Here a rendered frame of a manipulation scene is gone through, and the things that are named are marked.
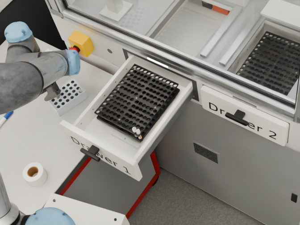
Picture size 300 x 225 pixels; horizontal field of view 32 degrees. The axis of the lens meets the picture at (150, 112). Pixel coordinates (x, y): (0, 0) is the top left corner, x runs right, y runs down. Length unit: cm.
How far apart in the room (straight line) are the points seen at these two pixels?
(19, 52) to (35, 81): 39
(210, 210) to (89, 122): 91
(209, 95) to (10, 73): 69
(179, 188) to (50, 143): 86
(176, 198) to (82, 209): 94
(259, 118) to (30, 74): 70
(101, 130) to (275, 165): 59
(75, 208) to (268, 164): 67
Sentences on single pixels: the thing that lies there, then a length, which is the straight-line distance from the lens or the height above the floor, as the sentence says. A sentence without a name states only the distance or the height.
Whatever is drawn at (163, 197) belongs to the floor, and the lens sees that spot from 246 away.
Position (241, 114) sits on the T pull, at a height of 91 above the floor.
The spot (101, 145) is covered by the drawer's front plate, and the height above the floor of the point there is 93.
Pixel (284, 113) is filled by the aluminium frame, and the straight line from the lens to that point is 150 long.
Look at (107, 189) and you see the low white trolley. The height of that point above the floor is 43.
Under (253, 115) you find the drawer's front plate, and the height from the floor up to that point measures 91.
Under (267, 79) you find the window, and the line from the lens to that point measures 145.
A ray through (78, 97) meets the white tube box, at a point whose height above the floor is 79.
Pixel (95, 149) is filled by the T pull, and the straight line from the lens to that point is 157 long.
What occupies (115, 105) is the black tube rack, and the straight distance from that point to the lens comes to 165.
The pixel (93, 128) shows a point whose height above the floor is 84.
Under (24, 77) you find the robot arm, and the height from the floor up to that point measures 139.
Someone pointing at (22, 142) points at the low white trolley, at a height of 76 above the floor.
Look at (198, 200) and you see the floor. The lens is 244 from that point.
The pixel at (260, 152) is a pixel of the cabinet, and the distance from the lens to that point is 177.
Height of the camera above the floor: 223
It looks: 55 degrees down
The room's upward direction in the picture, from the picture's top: 16 degrees counter-clockwise
